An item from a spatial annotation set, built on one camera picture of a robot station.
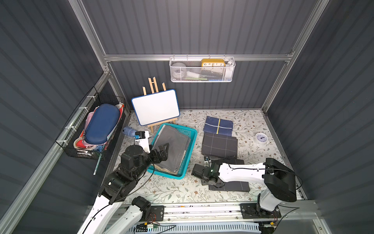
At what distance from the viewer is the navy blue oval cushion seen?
64 cm

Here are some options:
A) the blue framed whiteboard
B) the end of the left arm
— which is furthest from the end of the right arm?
the blue framed whiteboard

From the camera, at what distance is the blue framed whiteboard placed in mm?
957
